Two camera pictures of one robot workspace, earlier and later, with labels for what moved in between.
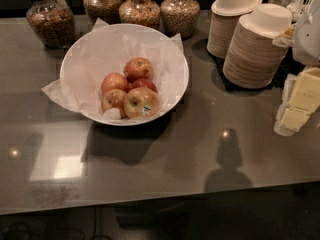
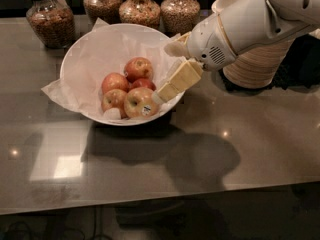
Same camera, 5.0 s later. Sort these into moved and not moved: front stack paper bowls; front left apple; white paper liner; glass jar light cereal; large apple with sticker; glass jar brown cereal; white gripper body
Moved: white gripper body
Not moved: glass jar brown cereal; front stack paper bowls; white paper liner; glass jar light cereal; front left apple; large apple with sticker
